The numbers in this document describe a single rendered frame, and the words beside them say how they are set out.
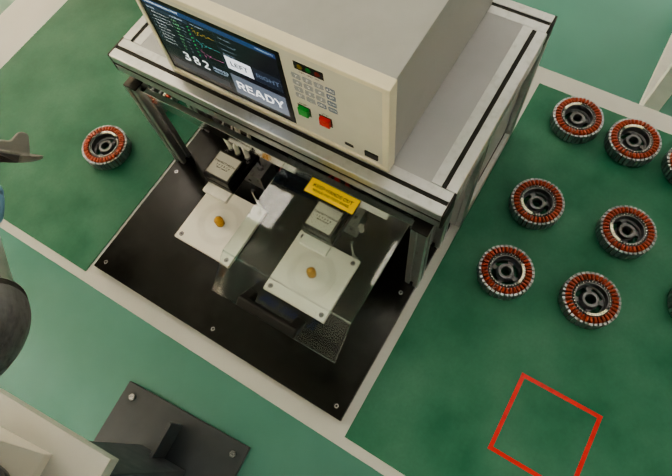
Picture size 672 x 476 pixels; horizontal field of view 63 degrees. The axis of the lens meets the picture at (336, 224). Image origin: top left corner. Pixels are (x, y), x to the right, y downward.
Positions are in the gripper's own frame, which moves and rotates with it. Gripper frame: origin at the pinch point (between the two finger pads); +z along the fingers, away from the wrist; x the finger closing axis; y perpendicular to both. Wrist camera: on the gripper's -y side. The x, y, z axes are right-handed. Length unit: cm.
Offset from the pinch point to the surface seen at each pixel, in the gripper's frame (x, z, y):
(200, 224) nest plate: -38.3, 13.9, -4.2
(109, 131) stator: -5.4, 23.7, 6.0
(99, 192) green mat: -9.8, 19.0, -7.9
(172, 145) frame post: -25.8, 15.9, 9.8
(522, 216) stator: -103, 22, 22
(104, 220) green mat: -15.0, 15.4, -12.6
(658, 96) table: -140, 94, 67
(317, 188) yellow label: -65, -10, 17
